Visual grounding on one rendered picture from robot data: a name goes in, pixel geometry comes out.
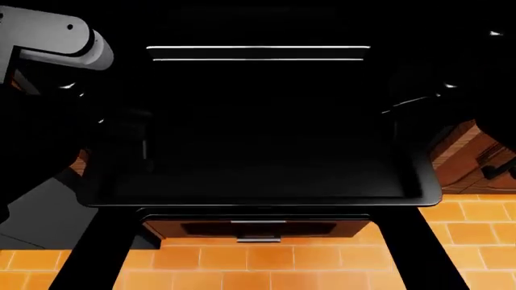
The black oven bottom drawer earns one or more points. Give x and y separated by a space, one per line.
322 225

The black oven body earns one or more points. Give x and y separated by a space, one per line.
258 27

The brown wooden cabinet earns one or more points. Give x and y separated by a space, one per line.
455 163

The grey flat panel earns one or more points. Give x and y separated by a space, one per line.
44 211

